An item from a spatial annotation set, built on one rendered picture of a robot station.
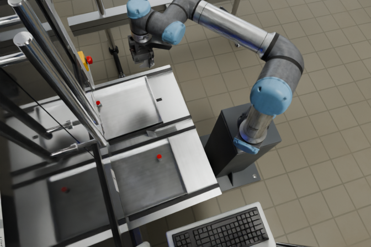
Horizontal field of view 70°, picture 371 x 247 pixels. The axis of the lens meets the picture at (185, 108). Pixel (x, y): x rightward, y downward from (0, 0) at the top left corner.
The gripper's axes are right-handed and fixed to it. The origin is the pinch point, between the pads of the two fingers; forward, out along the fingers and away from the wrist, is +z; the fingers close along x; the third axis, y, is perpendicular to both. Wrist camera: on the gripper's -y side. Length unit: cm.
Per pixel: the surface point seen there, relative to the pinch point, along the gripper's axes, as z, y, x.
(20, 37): -73, 23, 40
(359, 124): 110, -169, 44
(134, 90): 21.4, 9.2, -1.7
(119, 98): 21.4, 17.5, 0.1
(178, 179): 21, 4, 47
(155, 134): 21.1, 6.3, 23.8
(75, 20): 55, 32, -88
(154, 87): 21.6, -0.5, -0.2
